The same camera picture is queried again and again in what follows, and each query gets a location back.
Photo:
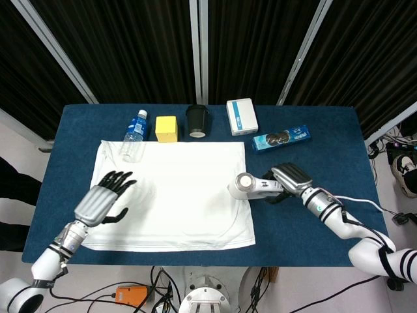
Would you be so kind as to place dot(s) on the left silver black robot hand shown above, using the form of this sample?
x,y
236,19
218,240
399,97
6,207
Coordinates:
x,y
94,202

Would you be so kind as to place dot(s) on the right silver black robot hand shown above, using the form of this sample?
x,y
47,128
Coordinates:
x,y
293,176

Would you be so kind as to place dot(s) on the white handheld garment steamer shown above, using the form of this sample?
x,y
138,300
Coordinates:
x,y
242,186

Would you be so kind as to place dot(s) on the white cotton t-shirt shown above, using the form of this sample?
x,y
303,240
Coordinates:
x,y
182,195

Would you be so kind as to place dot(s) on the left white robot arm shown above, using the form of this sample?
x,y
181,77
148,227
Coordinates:
x,y
49,261

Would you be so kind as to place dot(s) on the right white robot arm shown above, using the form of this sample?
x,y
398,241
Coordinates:
x,y
345,225

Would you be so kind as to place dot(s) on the blue cookie box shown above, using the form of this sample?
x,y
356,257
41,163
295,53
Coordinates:
x,y
280,138

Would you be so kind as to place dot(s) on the blue felt table cover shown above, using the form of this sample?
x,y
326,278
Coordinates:
x,y
309,241

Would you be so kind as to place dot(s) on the white cardboard box blue stripe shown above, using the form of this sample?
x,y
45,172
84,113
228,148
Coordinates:
x,y
244,115

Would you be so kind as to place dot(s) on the person in black clothing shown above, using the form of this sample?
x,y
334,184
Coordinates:
x,y
13,179

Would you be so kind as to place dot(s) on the clear plastic bottle blue label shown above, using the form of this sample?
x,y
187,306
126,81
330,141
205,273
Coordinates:
x,y
137,128

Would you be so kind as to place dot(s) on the orange box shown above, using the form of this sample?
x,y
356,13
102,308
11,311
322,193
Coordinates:
x,y
132,296

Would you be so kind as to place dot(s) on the yellow foam cube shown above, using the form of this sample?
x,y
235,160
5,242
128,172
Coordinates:
x,y
166,128

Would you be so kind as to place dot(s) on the black paper cup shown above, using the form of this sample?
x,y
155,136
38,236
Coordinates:
x,y
198,120

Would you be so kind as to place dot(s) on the white black sneaker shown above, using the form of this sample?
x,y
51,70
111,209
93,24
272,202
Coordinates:
x,y
405,172

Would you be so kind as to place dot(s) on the small black plug adapter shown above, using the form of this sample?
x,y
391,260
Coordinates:
x,y
400,217

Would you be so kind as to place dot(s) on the white robot torso base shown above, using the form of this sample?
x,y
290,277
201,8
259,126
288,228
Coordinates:
x,y
205,296

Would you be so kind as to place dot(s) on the black pleated curtain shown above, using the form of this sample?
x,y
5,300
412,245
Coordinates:
x,y
140,49

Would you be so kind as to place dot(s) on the white metal frame post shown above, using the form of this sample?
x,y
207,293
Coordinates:
x,y
23,127
198,49
303,52
391,124
55,49

